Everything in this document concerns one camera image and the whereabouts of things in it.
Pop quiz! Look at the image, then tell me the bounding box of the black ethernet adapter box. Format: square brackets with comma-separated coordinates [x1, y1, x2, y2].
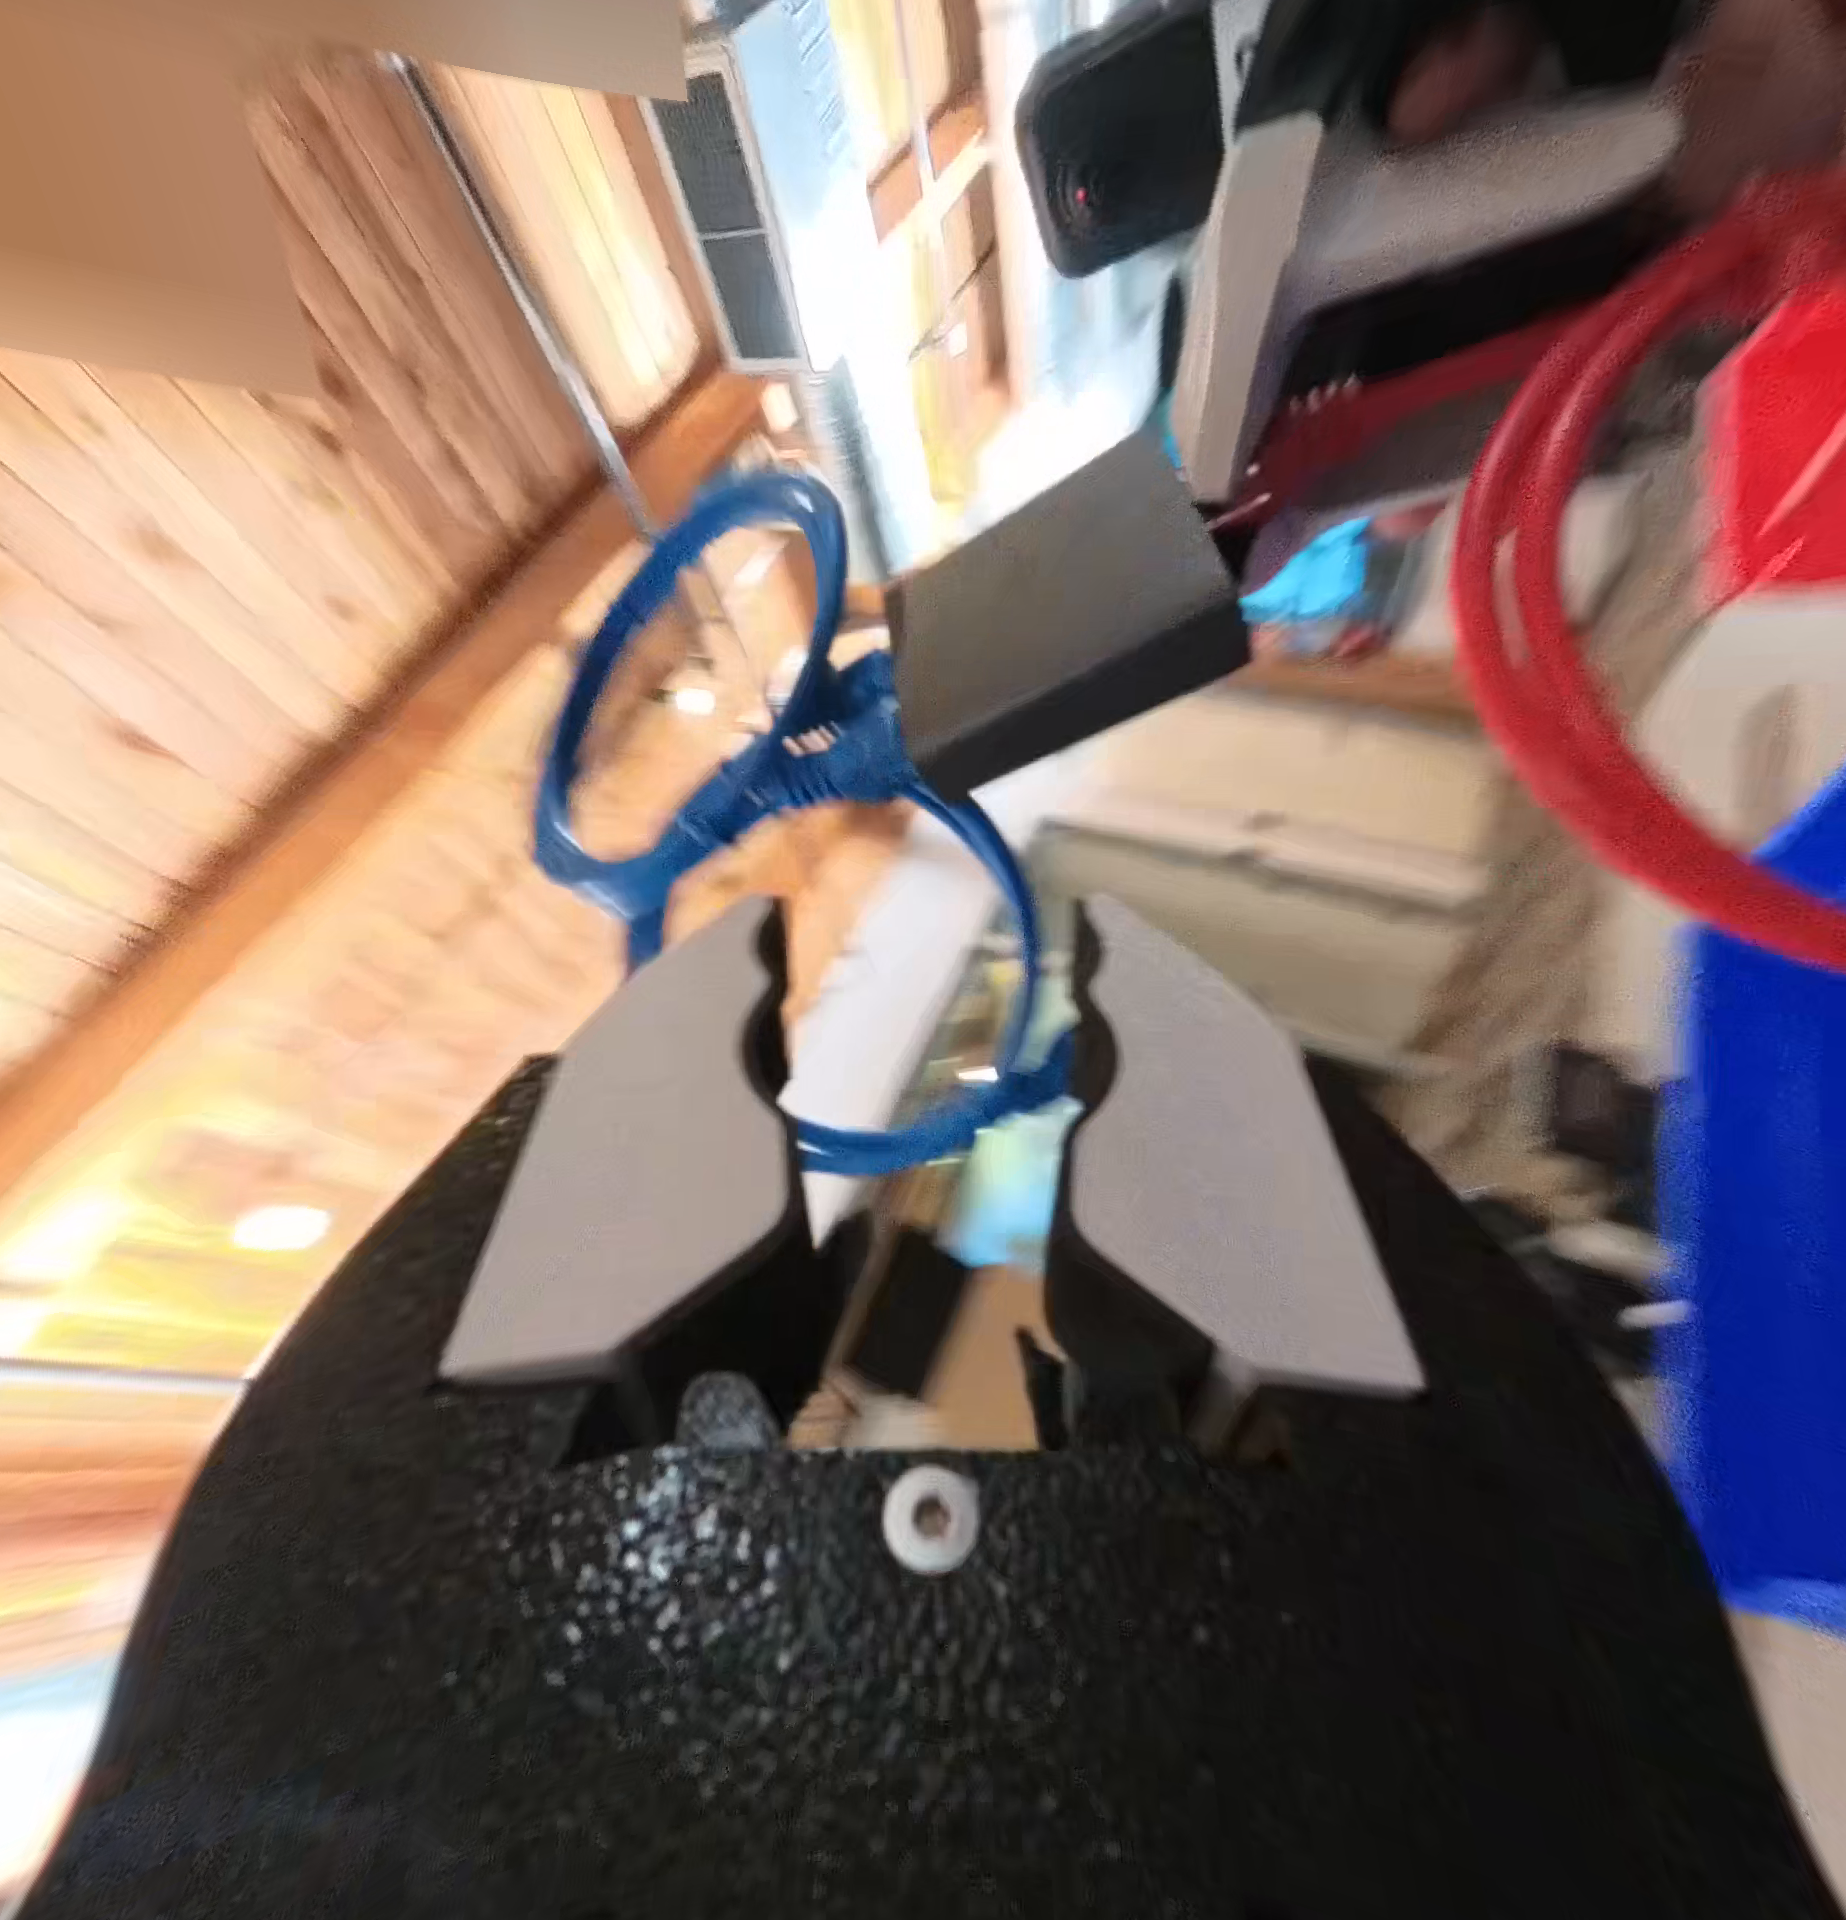
[882, 436, 1254, 799]

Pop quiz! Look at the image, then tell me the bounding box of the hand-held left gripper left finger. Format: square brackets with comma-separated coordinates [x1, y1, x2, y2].
[437, 894, 821, 1446]

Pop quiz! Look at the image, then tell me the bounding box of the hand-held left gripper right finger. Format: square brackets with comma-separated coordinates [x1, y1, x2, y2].
[1041, 894, 1431, 1453]

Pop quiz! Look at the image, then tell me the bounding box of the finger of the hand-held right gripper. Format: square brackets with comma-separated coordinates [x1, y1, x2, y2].
[1169, 119, 1322, 504]

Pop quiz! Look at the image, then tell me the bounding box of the white duct vent grille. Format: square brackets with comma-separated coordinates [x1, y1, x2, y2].
[644, 64, 810, 373]

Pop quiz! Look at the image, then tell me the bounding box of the red plastic bin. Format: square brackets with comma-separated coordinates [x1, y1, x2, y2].
[1708, 292, 1846, 600]

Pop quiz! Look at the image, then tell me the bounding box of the red ethernet cable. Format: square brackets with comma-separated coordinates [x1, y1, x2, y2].
[1207, 165, 1846, 978]

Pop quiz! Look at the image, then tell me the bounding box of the person's right hand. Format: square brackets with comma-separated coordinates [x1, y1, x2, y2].
[1380, 0, 1846, 228]

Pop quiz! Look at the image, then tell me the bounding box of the blue plastic bin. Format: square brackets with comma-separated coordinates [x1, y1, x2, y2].
[1658, 763, 1846, 1651]

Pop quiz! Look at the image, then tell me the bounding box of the blue ethernet cable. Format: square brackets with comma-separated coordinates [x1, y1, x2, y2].
[534, 467, 1083, 1175]

